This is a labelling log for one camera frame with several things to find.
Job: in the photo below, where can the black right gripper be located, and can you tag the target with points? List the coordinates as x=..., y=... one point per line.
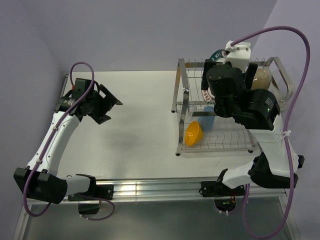
x=248, y=76

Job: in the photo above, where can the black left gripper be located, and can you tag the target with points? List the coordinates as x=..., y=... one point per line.
x=108, y=102

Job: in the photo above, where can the white plate green rim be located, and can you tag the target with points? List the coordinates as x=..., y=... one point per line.
x=218, y=57

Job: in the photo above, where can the beige floral ceramic bowl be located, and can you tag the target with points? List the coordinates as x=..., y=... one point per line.
x=261, y=80

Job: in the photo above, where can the blue plastic cup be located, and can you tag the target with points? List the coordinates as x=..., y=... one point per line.
x=206, y=122

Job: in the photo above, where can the orange plastic bowl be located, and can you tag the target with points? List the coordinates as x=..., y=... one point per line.
x=194, y=134

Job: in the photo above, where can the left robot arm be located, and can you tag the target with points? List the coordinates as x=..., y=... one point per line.
x=39, y=180

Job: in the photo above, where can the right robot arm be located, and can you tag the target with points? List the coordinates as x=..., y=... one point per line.
x=259, y=112

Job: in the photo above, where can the stainless steel dish rack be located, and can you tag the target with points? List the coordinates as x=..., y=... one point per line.
x=226, y=134

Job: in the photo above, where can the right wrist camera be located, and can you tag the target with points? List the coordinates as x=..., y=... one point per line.
x=238, y=55

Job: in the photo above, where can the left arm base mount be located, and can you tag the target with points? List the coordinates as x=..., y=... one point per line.
x=101, y=192

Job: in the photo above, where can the aluminium mounting rail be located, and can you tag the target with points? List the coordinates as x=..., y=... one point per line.
x=167, y=189

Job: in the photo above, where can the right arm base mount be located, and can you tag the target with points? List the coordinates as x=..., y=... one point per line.
x=215, y=189

